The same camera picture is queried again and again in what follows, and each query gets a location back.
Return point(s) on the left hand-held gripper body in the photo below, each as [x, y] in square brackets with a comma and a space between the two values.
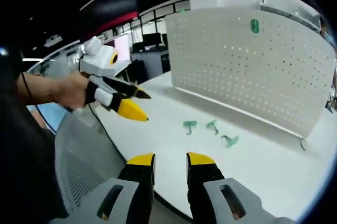
[98, 63]

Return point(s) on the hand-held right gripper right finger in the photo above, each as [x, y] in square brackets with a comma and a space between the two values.
[202, 195]

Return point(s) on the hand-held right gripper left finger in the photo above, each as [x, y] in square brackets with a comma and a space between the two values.
[137, 195]

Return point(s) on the white perforated mounting plate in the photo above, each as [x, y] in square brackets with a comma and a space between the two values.
[237, 76]

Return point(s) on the person's left hand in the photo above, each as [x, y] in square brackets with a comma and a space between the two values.
[71, 89]

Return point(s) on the black bag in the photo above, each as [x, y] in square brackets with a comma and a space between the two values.
[135, 72]

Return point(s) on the white ceiling air conditioner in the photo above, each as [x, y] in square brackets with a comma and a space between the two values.
[52, 40]

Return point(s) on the black desktop monitor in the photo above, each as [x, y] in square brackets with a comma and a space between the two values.
[151, 40]

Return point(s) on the light blue cloth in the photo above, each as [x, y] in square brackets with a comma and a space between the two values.
[52, 116]

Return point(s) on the black framed glass partition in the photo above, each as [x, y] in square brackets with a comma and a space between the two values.
[158, 13]

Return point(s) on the large black wall screen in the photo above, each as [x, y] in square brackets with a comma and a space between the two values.
[110, 2]

